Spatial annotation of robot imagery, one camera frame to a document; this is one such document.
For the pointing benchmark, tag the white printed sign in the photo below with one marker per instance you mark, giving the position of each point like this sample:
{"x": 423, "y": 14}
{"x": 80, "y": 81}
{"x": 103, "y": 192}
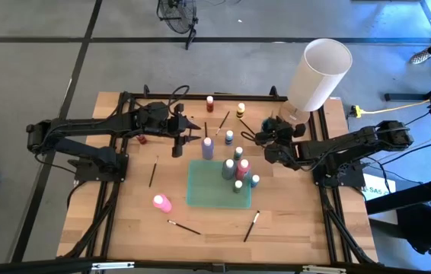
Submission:
{"x": 379, "y": 190}

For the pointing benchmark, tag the small yellow paint bottle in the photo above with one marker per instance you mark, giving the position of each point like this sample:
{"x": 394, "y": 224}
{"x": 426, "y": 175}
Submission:
{"x": 240, "y": 110}

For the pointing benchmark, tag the small dark red paint bottle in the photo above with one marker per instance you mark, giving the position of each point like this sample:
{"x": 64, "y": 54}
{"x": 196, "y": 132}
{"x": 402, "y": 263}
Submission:
{"x": 142, "y": 140}

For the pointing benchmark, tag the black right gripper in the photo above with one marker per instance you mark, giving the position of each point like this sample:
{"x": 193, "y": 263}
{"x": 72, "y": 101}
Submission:
{"x": 282, "y": 133}

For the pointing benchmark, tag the small light blue paint bottle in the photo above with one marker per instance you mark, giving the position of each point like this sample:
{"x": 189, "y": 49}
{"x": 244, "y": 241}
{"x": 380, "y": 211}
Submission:
{"x": 254, "y": 181}

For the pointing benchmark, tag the teal plastic tray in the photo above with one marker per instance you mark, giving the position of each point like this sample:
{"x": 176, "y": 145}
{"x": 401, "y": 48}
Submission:
{"x": 208, "y": 190}

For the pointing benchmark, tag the black floor fan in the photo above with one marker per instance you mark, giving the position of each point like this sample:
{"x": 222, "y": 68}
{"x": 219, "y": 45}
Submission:
{"x": 191, "y": 34}

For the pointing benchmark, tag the white shade table lamp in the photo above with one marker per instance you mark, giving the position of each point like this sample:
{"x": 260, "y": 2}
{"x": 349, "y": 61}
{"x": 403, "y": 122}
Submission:
{"x": 314, "y": 80}

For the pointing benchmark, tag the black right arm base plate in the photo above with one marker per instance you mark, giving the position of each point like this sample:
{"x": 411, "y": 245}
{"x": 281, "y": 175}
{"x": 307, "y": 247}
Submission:
{"x": 356, "y": 182}

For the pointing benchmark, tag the large purple paint bottle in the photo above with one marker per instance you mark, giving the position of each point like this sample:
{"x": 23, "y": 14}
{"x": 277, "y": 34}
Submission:
{"x": 207, "y": 149}

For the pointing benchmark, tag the large red paint bottle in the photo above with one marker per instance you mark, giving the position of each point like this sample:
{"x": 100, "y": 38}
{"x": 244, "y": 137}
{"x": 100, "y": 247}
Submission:
{"x": 243, "y": 169}

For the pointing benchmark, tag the person's shoe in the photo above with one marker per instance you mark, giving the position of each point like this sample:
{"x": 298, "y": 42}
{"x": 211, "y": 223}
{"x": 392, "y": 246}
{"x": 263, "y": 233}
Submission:
{"x": 421, "y": 56}

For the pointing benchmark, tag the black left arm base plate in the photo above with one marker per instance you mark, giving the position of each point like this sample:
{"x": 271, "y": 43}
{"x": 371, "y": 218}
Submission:
{"x": 82, "y": 173}

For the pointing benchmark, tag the large pink paint bottle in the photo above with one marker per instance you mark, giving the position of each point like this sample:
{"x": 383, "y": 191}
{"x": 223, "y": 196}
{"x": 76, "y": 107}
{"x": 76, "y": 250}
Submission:
{"x": 162, "y": 203}

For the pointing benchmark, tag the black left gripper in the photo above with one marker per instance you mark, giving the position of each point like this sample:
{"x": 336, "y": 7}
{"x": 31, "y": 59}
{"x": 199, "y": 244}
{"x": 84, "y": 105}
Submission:
{"x": 164, "y": 120}

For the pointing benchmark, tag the silver rail bracket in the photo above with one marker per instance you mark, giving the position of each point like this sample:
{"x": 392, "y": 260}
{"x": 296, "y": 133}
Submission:
{"x": 324, "y": 270}
{"x": 112, "y": 265}

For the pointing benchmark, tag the small dark green paint bottle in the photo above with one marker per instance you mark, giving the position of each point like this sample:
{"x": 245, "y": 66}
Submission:
{"x": 237, "y": 187}

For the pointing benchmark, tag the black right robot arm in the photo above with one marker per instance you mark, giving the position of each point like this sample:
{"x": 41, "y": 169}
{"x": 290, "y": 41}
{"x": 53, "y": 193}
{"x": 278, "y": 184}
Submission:
{"x": 333, "y": 146}

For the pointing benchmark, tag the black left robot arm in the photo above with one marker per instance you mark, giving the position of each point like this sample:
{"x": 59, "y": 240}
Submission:
{"x": 86, "y": 123}

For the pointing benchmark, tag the large grey paint bottle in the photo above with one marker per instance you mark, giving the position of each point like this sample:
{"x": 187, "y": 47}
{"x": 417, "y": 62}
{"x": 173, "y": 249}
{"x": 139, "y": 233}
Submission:
{"x": 228, "y": 170}

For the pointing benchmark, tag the black camera rail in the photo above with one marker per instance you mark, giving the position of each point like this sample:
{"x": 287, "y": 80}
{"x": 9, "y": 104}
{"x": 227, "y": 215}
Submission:
{"x": 29, "y": 268}

